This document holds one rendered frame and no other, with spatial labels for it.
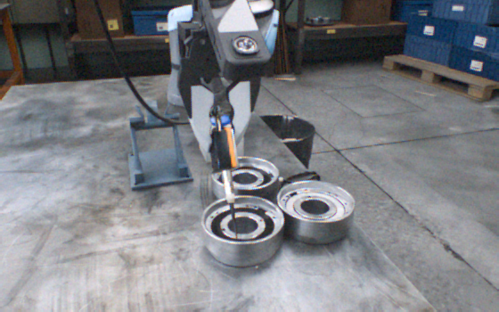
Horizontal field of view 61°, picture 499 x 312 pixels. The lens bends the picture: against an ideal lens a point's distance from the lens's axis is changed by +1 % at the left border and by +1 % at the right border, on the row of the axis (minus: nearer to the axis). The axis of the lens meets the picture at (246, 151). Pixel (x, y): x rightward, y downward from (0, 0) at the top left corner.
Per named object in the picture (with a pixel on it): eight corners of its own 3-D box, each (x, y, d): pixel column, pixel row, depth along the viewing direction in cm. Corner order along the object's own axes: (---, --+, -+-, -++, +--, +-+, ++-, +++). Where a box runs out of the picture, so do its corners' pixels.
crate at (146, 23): (187, 28, 422) (185, 5, 413) (191, 35, 389) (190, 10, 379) (134, 29, 411) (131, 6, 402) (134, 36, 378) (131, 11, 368)
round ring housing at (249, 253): (249, 283, 48) (249, 255, 46) (185, 247, 54) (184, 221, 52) (298, 239, 55) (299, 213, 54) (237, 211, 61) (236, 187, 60)
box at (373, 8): (396, 24, 443) (402, -21, 424) (351, 27, 430) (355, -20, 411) (372, 18, 480) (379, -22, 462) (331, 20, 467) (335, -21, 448)
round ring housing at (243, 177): (217, 217, 60) (216, 192, 58) (207, 182, 69) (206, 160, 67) (287, 208, 62) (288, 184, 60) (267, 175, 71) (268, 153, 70)
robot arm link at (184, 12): (175, 54, 111) (172, 0, 105) (225, 55, 110) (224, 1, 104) (165, 65, 100) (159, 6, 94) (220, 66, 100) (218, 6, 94)
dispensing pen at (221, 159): (228, 242, 48) (207, 102, 50) (222, 241, 52) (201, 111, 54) (247, 238, 48) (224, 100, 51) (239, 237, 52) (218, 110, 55)
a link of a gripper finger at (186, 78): (213, 114, 51) (218, 43, 48) (216, 119, 50) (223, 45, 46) (175, 114, 50) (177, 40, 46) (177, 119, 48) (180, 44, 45)
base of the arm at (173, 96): (164, 91, 114) (160, 55, 110) (217, 86, 118) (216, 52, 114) (171, 110, 101) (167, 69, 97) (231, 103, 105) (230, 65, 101)
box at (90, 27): (133, 37, 375) (127, -7, 359) (75, 41, 359) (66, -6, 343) (127, 30, 409) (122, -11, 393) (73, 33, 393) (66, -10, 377)
